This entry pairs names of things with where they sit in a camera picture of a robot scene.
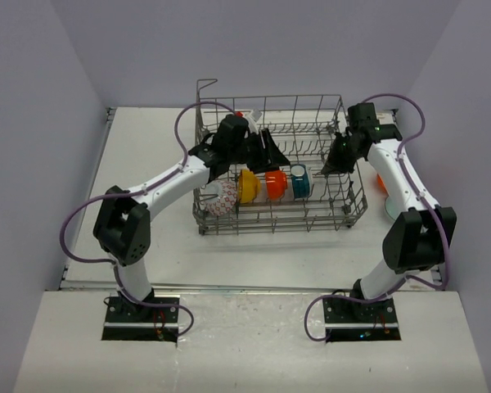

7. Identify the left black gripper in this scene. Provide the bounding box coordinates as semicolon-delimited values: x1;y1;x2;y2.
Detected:
229;129;290;174

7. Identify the orange white bowl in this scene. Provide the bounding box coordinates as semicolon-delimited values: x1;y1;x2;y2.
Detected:
264;169;287;201

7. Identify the teal white bowl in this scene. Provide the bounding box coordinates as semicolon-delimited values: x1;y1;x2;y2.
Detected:
290;164;313;199

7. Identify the orange plastic bowl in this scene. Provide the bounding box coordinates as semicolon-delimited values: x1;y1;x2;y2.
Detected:
376;174;387;193

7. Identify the pale green ceramic bowl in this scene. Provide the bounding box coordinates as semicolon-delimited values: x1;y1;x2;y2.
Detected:
385;196;400;221

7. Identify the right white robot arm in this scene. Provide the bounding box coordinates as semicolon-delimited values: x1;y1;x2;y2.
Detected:
321;100;457;322

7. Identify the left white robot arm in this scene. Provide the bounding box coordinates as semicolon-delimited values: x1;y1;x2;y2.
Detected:
92;115;290;322

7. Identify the yellow bowl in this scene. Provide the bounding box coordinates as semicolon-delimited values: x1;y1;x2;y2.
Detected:
238;169;261;204

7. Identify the red patterned white bowl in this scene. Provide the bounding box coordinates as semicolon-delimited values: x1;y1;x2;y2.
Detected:
201;180;237;217

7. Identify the grey wire dish rack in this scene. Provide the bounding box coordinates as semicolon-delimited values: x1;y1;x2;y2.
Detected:
192;79;367;235

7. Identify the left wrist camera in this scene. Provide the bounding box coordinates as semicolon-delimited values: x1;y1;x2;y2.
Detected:
243;109;262;133

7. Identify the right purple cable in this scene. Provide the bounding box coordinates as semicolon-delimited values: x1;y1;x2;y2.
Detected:
304;93;452;341

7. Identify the purple cable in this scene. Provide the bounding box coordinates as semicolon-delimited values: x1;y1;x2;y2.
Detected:
304;93;452;341
60;102;242;337

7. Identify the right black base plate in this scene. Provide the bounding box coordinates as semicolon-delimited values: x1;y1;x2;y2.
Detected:
322;297;398;325

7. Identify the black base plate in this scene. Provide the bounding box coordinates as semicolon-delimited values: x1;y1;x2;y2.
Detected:
104;296;179;328
322;297;398;325

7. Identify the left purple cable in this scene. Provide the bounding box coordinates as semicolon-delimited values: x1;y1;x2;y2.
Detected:
60;102;242;337

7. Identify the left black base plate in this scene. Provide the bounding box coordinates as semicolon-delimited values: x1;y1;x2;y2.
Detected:
104;296;179;328

